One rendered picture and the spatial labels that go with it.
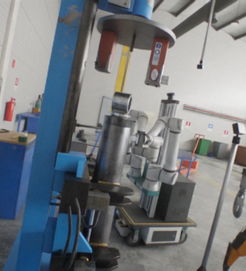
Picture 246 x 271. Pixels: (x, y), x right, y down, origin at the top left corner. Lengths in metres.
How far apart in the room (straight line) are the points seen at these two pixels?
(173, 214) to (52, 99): 2.05
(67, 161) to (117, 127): 0.40
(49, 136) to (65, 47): 0.60
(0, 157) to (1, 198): 0.49
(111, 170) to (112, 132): 0.27
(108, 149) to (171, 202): 1.49
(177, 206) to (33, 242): 1.75
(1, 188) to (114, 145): 1.77
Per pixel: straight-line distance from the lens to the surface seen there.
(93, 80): 12.43
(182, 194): 2.92
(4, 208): 3.10
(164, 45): 1.67
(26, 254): 1.93
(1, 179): 2.97
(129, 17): 1.50
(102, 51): 1.71
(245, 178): 1.04
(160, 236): 2.92
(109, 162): 1.60
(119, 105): 1.60
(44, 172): 1.64
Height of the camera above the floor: 1.51
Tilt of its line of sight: 4 degrees down
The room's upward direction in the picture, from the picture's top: 12 degrees clockwise
